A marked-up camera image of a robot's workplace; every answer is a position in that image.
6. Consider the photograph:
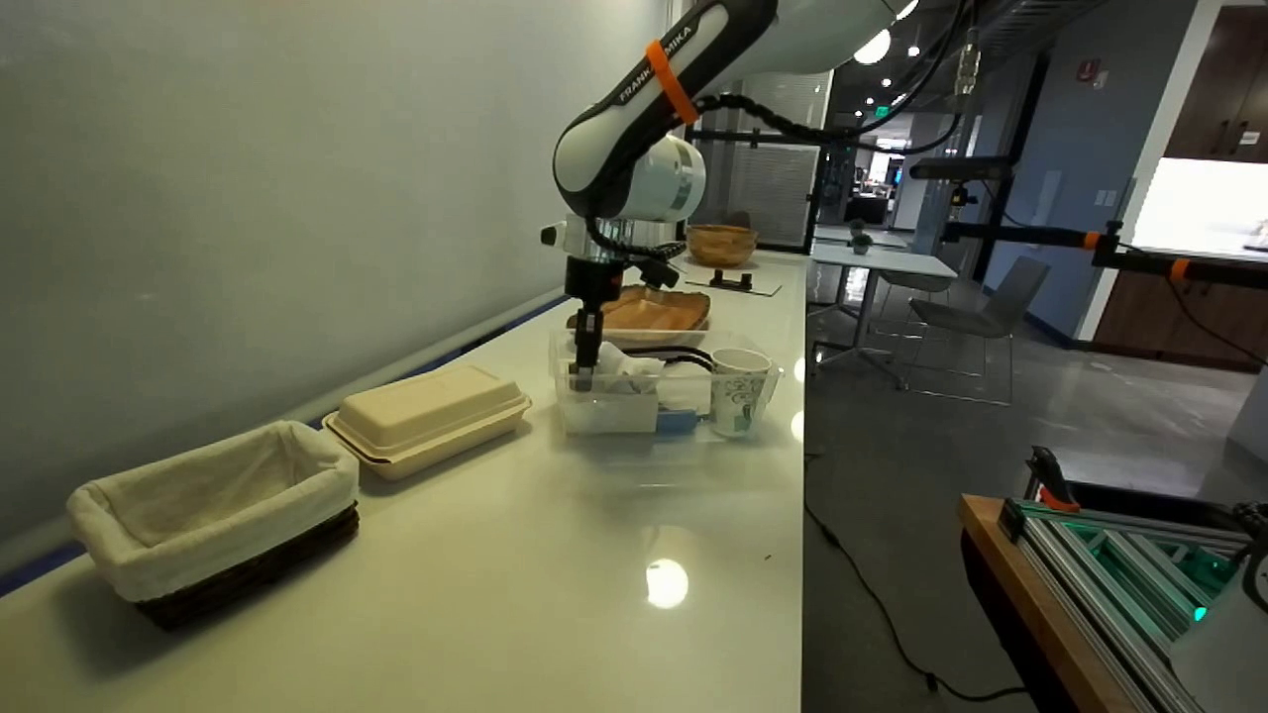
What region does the white paper napkin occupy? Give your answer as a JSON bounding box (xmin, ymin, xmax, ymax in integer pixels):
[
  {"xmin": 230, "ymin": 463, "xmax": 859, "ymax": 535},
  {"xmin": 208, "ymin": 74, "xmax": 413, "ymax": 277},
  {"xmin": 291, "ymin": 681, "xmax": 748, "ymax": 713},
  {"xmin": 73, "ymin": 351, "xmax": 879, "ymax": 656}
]
[{"xmin": 586, "ymin": 351, "xmax": 668, "ymax": 401}]

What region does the black boom with orange clips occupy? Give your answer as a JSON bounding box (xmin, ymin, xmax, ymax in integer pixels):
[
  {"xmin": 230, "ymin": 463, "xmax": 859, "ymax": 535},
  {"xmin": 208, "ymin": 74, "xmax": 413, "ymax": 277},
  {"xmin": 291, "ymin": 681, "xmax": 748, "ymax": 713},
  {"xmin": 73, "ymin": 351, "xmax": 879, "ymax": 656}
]
[{"xmin": 938, "ymin": 214, "xmax": 1268, "ymax": 288}]

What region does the cloth lined dark basket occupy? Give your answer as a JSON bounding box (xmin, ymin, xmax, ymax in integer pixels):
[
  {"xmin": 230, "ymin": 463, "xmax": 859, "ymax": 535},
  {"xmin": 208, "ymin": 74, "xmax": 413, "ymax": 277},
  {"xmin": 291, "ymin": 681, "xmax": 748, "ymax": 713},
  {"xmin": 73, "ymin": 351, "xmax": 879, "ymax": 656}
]
[{"xmin": 63, "ymin": 417, "xmax": 365, "ymax": 634}]

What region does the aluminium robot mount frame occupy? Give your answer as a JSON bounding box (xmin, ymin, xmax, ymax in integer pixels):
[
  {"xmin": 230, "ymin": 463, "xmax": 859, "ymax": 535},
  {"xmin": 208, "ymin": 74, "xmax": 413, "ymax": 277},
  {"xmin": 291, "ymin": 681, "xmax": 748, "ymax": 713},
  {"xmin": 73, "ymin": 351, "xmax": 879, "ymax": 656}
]
[{"xmin": 999, "ymin": 443, "xmax": 1268, "ymax": 713}]

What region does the wooden serving tray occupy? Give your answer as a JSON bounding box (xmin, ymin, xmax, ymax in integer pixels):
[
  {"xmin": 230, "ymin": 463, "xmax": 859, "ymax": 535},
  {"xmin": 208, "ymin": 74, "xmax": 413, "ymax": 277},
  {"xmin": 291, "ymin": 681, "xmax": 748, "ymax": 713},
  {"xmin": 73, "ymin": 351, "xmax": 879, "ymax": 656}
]
[{"xmin": 599, "ymin": 285, "xmax": 718, "ymax": 355}]

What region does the white paper cup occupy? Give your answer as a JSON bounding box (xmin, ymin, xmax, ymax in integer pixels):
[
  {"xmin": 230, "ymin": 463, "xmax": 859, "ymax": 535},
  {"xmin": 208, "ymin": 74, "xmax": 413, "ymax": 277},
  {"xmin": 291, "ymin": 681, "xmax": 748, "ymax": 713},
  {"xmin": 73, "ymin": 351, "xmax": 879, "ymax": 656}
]
[{"xmin": 705, "ymin": 342, "xmax": 786, "ymax": 443}]

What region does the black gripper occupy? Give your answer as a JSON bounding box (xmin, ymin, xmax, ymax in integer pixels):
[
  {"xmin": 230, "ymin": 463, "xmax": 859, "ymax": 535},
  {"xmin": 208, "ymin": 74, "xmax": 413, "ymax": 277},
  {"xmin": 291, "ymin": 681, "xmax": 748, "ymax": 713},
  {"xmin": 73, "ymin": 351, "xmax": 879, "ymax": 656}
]
[{"xmin": 563, "ymin": 255, "xmax": 625, "ymax": 391}]

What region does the clear plastic lunchbox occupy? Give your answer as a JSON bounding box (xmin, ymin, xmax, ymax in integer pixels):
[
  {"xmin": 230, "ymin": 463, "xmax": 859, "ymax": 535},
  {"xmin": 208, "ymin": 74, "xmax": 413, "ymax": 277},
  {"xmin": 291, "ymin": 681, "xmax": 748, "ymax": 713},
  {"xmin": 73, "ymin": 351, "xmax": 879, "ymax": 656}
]
[{"xmin": 549, "ymin": 327, "xmax": 786, "ymax": 446}]

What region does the grey office chair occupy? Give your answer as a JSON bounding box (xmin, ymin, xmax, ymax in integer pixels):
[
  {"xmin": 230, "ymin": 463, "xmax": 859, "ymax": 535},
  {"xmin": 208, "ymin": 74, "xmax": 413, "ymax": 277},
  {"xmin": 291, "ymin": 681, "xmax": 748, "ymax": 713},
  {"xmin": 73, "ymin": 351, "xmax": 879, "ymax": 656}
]
[{"xmin": 909, "ymin": 255, "xmax": 1059, "ymax": 344}]

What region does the tan woven basket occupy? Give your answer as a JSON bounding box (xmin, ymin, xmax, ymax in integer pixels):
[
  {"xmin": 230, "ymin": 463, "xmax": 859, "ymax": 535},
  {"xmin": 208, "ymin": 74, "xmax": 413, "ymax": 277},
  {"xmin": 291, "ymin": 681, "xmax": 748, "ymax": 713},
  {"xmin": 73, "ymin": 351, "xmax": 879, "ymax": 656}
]
[{"xmin": 686, "ymin": 214, "xmax": 765, "ymax": 277}]

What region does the wooden mount board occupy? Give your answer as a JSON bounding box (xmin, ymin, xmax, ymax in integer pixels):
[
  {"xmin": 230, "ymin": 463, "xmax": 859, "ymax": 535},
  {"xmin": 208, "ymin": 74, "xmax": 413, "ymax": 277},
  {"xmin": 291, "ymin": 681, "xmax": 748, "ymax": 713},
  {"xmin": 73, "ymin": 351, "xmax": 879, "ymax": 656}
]
[{"xmin": 954, "ymin": 491, "xmax": 1168, "ymax": 713}]

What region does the beige clamshell food container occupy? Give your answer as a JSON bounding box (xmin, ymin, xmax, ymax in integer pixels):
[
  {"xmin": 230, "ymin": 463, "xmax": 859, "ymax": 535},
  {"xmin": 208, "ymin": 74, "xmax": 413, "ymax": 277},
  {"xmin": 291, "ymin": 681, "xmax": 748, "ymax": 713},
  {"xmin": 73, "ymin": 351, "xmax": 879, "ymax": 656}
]
[{"xmin": 320, "ymin": 360, "xmax": 536, "ymax": 482}]

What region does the grey background desk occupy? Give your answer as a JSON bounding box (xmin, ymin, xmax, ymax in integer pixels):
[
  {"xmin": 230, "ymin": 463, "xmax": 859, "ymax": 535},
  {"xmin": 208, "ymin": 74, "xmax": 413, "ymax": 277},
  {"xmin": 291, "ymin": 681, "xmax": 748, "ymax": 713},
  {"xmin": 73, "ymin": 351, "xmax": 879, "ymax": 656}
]
[{"xmin": 805, "ymin": 222, "xmax": 962, "ymax": 288}]

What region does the orange cable strap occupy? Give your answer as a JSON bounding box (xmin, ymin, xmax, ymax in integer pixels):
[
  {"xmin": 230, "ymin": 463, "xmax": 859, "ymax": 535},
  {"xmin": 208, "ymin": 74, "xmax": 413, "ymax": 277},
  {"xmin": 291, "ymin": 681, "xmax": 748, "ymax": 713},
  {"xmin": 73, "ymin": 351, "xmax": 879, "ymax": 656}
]
[{"xmin": 644, "ymin": 34, "xmax": 703, "ymax": 129}]

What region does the black floor cable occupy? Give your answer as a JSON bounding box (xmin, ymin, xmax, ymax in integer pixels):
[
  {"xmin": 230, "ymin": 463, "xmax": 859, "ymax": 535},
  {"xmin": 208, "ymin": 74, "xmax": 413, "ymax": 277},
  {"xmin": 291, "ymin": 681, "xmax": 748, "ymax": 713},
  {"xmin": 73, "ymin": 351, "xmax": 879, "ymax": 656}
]
[{"xmin": 805, "ymin": 502, "xmax": 1032, "ymax": 709}]

